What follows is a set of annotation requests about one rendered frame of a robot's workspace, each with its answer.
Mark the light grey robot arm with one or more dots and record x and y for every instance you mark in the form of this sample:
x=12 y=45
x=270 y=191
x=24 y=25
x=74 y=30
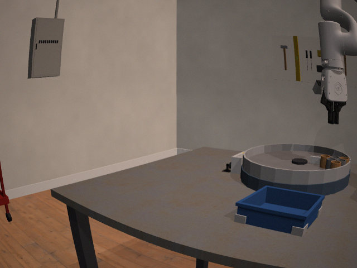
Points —
x=335 y=44

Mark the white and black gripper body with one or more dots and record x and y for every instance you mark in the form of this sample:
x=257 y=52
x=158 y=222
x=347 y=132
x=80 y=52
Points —
x=333 y=81

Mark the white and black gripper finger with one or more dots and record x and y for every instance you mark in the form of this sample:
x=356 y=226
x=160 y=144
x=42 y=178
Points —
x=330 y=107
x=337 y=109

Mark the blue plastic tray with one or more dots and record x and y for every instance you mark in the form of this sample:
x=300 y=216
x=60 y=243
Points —
x=282 y=210

